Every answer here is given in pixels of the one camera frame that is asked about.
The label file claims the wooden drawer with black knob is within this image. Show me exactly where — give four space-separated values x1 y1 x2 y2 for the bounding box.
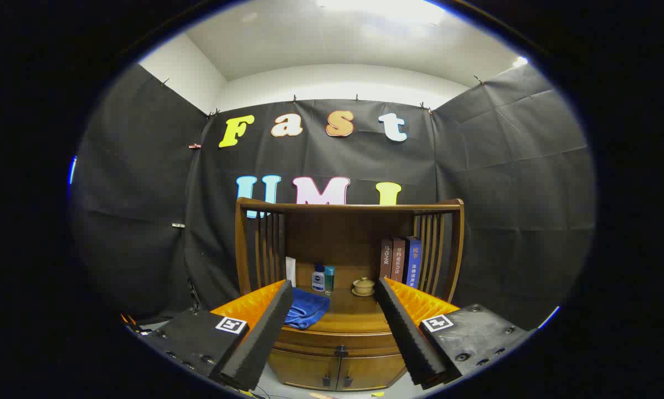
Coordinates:
271 327 409 360

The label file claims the wooden countertop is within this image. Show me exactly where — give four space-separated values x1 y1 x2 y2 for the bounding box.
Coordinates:
281 285 392 334

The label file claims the wooden cabinet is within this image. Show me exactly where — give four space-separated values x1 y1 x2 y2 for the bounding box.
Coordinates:
234 197 466 392

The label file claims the reddish brown book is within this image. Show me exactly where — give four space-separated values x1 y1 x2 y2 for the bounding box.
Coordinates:
391 238 406 283

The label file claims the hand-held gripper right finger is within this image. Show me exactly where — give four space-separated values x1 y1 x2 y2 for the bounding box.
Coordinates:
374 277 536 390

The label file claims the blue book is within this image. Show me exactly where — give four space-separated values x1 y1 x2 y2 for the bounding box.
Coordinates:
404 237 423 288

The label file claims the wooden cabinet door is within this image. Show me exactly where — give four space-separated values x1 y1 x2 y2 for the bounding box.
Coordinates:
337 355 407 392
268 349 341 391

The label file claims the folded blue towel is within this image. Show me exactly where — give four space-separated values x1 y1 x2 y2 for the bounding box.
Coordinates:
284 288 331 330

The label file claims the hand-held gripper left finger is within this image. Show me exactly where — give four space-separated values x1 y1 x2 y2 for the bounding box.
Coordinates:
138 280 295 392

